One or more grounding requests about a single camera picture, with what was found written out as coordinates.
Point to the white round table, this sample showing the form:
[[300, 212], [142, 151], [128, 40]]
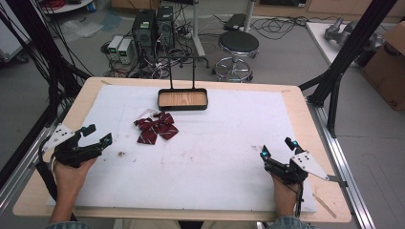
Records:
[[63, 5]]

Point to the white platform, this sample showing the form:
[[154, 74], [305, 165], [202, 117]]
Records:
[[318, 35]]

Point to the white power supply unit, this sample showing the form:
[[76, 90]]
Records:
[[114, 47], [125, 51]]

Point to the clear plastic sheet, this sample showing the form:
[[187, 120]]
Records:
[[79, 29]]

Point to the brown cardboard box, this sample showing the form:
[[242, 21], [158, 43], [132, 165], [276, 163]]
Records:
[[387, 70]]

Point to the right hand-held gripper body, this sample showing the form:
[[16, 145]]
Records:
[[307, 163]]

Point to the black round stool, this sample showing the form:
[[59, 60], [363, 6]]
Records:
[[238, 43]]

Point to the black flat device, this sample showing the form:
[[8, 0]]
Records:
[[235, 21]]

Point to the grey metal pole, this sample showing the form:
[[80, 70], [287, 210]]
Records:
[[250, 12]]

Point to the thin wooden stick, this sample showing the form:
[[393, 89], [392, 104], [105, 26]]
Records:
[[324, 205]]

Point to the black metal frame strut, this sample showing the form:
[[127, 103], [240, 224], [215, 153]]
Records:
[[353, 44]]

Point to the small brown crumbs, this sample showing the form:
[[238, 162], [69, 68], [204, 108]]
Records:
[[121, 154]]

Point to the black rack with wooden tray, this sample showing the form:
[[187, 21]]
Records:
[[183, 99]]

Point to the metal bracket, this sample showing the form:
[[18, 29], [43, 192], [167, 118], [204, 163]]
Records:
[[338, 180]]

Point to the grey equipment case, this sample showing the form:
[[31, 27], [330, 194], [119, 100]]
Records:
[[9, 38]]

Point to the black computer tower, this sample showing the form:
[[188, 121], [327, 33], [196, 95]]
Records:
[[165, 27], [144, 30]]

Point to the dark red striped bow tie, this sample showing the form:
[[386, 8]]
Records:
[[159, 127]]

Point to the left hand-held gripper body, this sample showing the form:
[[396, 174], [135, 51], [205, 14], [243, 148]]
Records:
[[59, 135]]

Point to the aluminium rail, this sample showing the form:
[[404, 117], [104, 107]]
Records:
[[340, 165], [17, 181]]

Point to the white table mat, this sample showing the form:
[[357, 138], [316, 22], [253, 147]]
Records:
[[207, 159]]

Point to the person's right hand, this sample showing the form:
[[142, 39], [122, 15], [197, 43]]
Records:
[[285, 197]]

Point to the person's left hand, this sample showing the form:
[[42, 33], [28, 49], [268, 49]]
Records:
[[68, 181]]

